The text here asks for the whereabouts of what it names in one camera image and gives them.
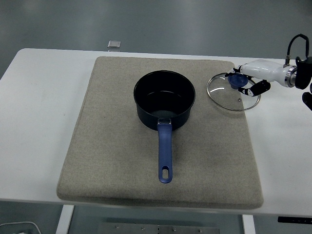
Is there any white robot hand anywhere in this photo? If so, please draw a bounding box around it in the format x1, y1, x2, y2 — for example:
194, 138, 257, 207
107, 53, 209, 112
224, 59, 291, 97

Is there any glass lid with blue knob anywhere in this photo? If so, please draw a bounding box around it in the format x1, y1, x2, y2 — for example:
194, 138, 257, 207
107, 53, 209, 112
206, 72, 261, 112

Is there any black box under table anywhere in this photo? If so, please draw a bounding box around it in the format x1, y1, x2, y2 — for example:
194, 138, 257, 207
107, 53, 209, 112
277, 216, 312, 224

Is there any small silver floor plate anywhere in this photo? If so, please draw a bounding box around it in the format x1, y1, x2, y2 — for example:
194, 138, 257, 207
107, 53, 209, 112
107, 40, 122, 50

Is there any white table leg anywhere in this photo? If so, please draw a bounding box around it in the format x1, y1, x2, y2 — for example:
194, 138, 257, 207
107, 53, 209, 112
55, 204, 75, 234
242, 214, 256, 234

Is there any beige fabric mat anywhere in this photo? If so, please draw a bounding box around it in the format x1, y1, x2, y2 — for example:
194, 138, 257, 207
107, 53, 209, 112
56, 56, 265, 210

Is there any grey metal plate with screws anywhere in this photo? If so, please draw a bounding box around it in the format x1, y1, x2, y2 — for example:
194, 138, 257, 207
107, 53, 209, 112
98, 221, 221, 234

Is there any white rounded device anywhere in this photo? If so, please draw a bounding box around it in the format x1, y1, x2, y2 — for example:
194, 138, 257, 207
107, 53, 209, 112
0, 220, 41, 234

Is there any dark pot with blue handle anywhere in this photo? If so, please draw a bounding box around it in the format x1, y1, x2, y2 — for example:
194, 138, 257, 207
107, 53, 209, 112
133, 70, 196, 184

